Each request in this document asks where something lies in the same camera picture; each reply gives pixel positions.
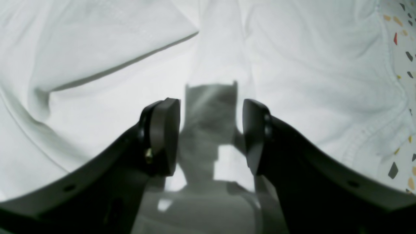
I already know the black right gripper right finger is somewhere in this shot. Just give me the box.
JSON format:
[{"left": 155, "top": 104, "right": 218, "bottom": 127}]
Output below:
[{"left": 242, "top": 99, "right": 416, "bottom": 234}]

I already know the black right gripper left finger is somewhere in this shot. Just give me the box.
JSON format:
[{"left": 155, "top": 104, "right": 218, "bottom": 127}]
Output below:
[{"left": 1, "top": 98, "right": 181, "bottom": 234}]

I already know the white T-shirt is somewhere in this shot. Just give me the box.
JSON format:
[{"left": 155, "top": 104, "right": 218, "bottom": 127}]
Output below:
[{"left": 1, "top": 0, "right": 415, "bottom": 234}]

